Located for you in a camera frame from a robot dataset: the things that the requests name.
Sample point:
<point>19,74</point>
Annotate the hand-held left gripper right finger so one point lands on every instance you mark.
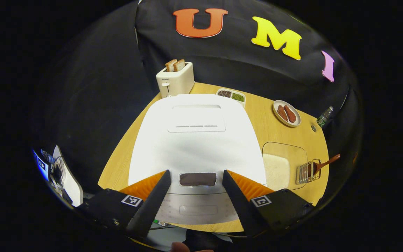
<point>240,206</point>

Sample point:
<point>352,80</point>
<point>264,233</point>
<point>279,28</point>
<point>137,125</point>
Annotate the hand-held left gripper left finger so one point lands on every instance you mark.
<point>152,204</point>

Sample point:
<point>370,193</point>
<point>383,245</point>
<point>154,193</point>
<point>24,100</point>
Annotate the clear rice container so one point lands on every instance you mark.
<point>282,168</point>

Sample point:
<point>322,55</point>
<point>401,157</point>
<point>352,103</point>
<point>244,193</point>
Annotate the clear chopstick holder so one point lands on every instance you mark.
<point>303,173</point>

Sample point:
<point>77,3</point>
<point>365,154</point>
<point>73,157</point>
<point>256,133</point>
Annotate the white rice cooker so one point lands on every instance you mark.
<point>194,147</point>

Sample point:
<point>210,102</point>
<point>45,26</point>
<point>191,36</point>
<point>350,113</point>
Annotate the brown wooden spoon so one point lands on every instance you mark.
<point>324,163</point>

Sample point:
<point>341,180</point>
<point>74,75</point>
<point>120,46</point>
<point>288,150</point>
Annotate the white side desk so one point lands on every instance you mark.
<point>72,185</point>

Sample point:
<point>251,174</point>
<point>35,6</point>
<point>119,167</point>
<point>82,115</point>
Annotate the white plate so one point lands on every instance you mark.
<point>276,112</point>

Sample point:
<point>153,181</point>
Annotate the brown meat piece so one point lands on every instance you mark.
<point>282,113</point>
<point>290,114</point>

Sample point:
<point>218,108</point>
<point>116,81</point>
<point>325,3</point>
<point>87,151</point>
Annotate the divided bean dish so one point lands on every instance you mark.
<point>231,96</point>

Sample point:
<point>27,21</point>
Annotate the computer monitor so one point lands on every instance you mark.
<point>42,164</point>

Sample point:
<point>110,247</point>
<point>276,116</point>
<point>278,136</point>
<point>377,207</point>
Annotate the clear water bottle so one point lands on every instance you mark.
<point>324,117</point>

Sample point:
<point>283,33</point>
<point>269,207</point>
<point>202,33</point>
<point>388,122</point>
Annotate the white toaster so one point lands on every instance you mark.
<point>177,82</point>

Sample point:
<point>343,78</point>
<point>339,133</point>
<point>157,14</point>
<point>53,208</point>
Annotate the black backdrop cloth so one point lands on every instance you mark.
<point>100,87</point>

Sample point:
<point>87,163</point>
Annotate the toast slice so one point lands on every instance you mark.
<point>179,65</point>
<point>170,65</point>

